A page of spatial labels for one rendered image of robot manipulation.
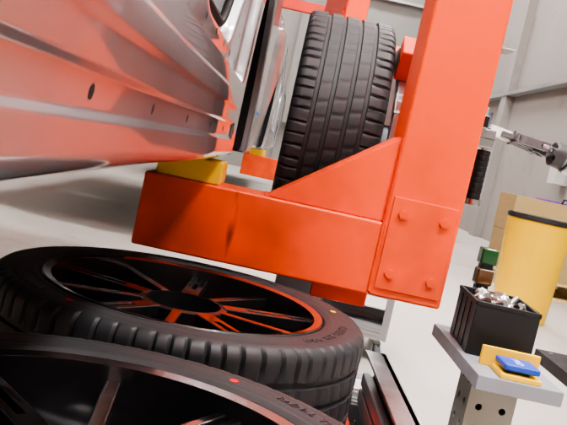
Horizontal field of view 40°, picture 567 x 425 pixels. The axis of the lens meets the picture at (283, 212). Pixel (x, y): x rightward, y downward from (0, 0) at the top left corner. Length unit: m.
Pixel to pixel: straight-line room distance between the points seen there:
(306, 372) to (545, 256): 4.17
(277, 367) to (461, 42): 0.86
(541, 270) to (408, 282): 3.63
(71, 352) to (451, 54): 1.05
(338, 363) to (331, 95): 0.84
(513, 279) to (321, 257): 3.71
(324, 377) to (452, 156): 0.66
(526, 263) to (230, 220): 3.78
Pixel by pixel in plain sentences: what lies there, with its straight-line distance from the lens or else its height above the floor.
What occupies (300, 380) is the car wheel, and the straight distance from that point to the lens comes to 1.17.
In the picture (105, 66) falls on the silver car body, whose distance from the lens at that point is 0.53.
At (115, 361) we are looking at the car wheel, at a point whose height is 0.50.
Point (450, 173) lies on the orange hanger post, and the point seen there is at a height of 0.81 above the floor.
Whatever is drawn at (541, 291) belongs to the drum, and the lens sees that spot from 5.32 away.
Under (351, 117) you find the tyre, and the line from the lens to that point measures 1.88.
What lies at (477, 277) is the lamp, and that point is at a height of 0.59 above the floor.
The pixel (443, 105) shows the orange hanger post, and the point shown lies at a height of 0.95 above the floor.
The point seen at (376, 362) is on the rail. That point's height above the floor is 0.39.
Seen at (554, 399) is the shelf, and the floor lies 0.43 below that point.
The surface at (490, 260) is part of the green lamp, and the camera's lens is 1.91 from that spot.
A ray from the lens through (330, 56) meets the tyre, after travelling 1.94.
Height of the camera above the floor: 0.79
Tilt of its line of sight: 5 degrees down
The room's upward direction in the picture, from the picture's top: 12 degrees clockwise
